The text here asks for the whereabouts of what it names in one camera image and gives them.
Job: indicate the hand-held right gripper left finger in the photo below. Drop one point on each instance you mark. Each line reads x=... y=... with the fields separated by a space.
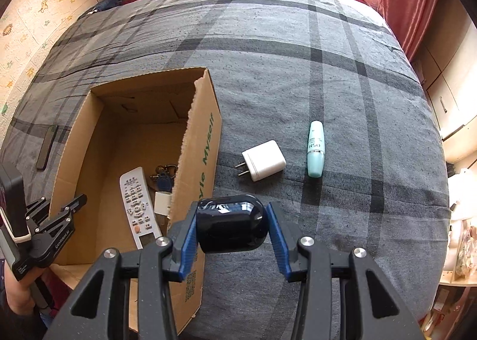
x=186 y=243

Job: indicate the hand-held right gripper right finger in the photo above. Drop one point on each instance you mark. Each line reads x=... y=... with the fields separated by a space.
x=281 y=243

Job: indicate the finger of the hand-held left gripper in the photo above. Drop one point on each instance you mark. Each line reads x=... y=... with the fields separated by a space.
x=37 y=209
x=67 y=209

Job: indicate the small white wall charger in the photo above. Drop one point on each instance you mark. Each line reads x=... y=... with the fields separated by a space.
x=163 y=202

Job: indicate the glossy black case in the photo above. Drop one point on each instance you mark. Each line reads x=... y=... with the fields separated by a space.
x=231 y=224

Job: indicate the brown cardboard box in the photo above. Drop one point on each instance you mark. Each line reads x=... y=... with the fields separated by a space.
x=201 y=161

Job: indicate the person's left hand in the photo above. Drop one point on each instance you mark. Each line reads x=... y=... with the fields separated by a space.
x=18 y=291

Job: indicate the white remote control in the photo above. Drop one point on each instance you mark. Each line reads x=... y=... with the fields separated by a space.
x=138 y=206

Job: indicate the black flat device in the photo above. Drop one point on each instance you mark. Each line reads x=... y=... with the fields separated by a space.
x=46 y=148

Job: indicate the teal cosmetic bottle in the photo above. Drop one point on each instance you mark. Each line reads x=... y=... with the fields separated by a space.
x=315 y=153

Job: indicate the grey plaid bedsheet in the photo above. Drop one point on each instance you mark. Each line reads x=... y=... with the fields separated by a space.
x=298 y=83

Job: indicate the cluttered wooden shelf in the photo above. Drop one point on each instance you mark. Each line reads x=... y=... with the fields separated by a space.
x=458 y=306

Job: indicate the blue cloth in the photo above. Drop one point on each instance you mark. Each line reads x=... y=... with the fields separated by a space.
x=108 y=3

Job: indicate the beige cabinet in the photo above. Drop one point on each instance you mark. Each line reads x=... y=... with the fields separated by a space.
x=454 y=101

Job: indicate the large white wall charger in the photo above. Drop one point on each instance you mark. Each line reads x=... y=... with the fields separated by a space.
x=264 y=161

